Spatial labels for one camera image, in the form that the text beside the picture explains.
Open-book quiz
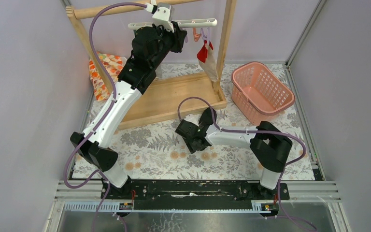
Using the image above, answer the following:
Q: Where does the purple clothespin end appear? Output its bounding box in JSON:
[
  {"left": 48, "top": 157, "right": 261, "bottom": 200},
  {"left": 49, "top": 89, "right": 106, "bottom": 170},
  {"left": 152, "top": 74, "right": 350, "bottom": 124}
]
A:
[{"left": 200, "top": 28, "right": 211, "bottom": 45}]

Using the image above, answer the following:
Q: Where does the red beige sock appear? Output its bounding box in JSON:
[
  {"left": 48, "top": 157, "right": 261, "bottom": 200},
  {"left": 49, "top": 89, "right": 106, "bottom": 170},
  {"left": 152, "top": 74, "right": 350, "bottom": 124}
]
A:
[{"left": 197, "top": 40, "right": 219, "bottom": 83}]

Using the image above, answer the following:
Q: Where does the white plastic clip hanger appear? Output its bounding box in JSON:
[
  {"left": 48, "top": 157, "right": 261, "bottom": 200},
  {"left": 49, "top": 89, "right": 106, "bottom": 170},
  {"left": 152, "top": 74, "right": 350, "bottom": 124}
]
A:
[{"left": 128, "top": 0, "right": 217, "bottom": 30}]

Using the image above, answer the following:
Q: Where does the pink plastic laundry basket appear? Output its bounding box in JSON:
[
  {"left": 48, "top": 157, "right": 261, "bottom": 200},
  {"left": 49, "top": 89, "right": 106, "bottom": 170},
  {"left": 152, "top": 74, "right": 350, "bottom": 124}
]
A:
[{"left": 231, "top": 61, "right": 296, "bottom": 125}]

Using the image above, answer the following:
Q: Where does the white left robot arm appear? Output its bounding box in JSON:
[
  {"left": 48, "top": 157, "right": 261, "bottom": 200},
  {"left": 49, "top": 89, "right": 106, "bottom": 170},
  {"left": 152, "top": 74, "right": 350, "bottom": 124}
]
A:
[{"left": 71, "top": 22, "right": 187, "bottom": 199}]

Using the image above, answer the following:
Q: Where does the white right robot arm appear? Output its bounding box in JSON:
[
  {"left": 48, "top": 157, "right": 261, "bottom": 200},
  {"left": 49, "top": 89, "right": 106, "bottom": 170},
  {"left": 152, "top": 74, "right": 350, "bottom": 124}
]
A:
[{"left": 175, "top": 119, "right": 293, "bottom": 199}]

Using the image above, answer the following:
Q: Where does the orange clothespin right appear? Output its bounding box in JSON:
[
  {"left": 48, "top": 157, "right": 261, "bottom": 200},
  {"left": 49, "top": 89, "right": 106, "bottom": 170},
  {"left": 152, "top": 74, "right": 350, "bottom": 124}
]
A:
[{"left": 192, "top": 28, "right": 202, "bottom": 42}]

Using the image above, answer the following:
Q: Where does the orange floral cloth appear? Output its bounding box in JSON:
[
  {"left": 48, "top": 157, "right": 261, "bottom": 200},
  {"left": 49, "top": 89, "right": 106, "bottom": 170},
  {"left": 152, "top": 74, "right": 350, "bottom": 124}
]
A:
[{"left": 88, "top": 53, "right": 128, "bottom": 102}]

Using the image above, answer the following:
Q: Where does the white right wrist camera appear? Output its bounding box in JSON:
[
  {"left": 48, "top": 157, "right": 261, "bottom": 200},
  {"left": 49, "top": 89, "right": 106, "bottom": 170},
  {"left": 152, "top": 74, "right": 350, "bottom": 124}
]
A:
[{"left": 184, "top": 114, "right": 199, "bottom": 126}]

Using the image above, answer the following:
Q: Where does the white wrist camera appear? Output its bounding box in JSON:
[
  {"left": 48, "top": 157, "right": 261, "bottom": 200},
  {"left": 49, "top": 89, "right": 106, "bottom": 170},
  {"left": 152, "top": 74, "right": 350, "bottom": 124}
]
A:
[
  {"left": 145, "top": 2, "right": 174, "bottom": 32},
  {"left": 184, "top": 114, "right": 199, "bottom": 126}
]

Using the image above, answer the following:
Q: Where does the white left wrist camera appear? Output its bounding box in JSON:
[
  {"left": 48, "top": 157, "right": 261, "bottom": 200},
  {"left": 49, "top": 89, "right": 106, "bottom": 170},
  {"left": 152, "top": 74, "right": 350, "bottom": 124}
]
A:
[{"left": 145, "top": 2, "right": 174, "bottom": 32}]

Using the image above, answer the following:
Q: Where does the wooden drying rack frame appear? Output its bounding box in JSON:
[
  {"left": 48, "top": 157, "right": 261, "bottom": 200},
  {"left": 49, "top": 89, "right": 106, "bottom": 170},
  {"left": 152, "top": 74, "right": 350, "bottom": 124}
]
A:
[{"left": 65, "top": 0, "right": 237, "bottom": 130}]

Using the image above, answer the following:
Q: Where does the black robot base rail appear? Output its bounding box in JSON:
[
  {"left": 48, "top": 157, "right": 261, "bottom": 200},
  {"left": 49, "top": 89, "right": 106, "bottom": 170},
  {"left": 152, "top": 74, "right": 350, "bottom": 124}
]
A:
[{"left": 101, "top": 179, "right": 290, "bottom": 211}]

